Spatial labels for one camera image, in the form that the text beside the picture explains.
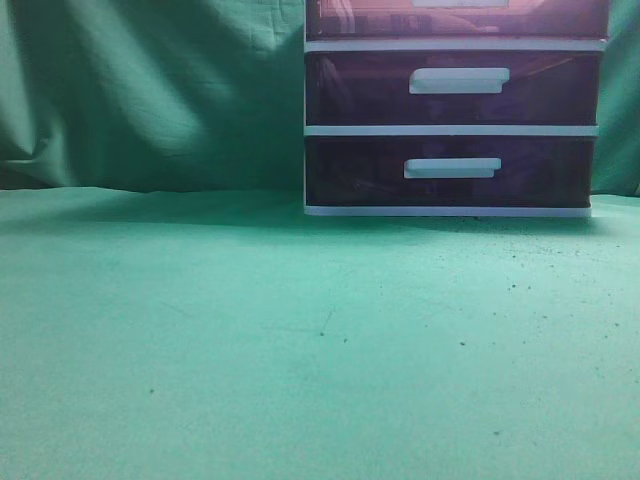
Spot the clear plastic water bottle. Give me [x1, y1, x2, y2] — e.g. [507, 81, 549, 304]
[338, 10, 499, 36]

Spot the green cloth table cover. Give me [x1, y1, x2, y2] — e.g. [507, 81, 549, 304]
[1, 188, 639, 479]

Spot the green cloth backdrop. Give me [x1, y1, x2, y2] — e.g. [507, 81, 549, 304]
[0, 0, 640, 198]

